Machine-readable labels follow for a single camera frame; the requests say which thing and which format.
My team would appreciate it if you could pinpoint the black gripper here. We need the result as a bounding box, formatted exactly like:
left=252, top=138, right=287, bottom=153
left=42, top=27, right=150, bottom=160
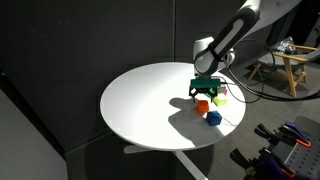
left=188, top=85, right=222, bottom=103

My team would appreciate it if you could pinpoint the orange block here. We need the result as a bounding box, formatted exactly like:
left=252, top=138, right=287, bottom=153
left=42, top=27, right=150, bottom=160
left=196, top=99, right=210, bottom=114

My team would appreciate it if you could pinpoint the yellow-green block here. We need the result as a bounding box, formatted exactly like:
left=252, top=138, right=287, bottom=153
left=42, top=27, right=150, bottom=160
left=213, top=94, right=228, bottom=108

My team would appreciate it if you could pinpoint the blue block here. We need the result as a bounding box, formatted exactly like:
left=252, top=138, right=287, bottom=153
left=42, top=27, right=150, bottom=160
left=205, top=110, right=223, bottom=127

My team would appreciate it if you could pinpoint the round white table top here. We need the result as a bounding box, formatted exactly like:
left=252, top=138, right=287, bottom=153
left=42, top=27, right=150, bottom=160
left=99, top=61, right=247, bottom=152

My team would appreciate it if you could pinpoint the white table base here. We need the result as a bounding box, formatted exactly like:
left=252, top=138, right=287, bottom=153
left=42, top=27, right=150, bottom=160
left=123, top=144, right=208, bottom=180

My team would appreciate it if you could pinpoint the black spring clamp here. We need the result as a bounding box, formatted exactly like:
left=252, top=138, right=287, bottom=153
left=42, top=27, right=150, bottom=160
left=254, top=123, right=278, bottom=145

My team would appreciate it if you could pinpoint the large purple black clamp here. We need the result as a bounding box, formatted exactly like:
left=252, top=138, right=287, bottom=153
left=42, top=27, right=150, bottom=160
left=229, top=147, right=297, bottom=180

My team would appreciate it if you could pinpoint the wooden chair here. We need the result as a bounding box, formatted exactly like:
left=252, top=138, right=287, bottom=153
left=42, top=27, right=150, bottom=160
left=248, top=35, right=320, bottom=99

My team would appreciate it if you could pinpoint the clear plastic bag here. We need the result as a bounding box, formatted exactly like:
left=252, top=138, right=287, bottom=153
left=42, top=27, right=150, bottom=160
left=270, top=35, right=297, bottom=55

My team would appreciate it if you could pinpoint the grey perforated board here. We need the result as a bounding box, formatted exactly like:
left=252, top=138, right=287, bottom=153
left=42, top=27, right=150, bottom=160
left=282, top=115, right=320, bottom=180

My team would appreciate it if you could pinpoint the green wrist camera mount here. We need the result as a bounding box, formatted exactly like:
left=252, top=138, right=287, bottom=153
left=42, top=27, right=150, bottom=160
left=189, top=77, right=222, bottom=89

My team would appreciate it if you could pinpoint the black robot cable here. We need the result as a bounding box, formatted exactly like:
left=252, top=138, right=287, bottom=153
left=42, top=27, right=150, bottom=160
left=218, top=38, right=320, bottom=104

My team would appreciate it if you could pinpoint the clamp with orange handle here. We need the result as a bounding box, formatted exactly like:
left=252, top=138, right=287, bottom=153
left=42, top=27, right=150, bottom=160
left=279, top=121, right=313, bottom=149

